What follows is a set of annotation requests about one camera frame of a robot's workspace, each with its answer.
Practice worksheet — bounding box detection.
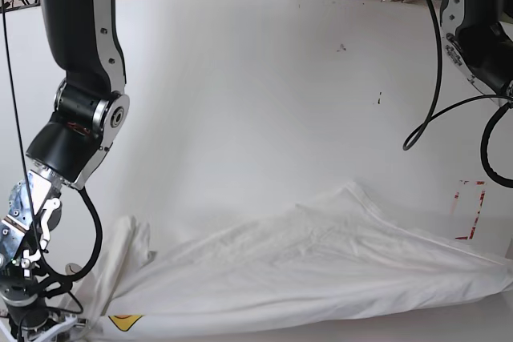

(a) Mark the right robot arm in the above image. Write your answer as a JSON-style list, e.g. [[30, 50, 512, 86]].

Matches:
[[1, 0, 130, 341]]

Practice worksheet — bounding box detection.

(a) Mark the white printed T-shirt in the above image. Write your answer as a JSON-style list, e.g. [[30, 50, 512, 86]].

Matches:
[[81, 183, 512, 341]]

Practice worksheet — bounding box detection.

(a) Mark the left table grommet hole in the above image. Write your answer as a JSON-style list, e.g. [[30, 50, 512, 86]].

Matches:
[[65, 263, 82, 276]]

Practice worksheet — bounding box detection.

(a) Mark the red tape rectangle marking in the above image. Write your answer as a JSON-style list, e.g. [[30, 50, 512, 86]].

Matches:
[[450, 180, 487, 240]]

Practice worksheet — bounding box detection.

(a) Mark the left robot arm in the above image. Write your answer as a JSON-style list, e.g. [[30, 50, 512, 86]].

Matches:
[[440, 0, 512, 107]]

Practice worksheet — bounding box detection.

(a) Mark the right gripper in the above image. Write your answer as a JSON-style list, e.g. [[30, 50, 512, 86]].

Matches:
[[1, 169, 87, 341]]

